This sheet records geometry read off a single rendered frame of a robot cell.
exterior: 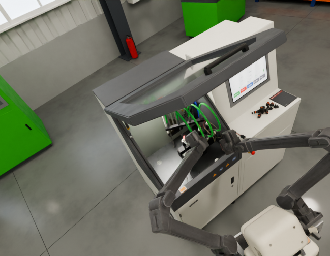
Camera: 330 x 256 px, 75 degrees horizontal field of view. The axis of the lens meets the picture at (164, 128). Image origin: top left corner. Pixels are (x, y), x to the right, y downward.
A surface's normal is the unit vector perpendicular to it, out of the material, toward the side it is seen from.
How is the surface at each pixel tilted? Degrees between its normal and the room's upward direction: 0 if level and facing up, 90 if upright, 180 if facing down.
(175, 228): 58
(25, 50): 90
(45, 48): 90
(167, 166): 0
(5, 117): 90
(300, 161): 0
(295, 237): 48
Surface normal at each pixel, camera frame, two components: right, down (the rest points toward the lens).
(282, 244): 0.20, -0.03
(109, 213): -0.22, -0.66
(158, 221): -0.78, -0.13
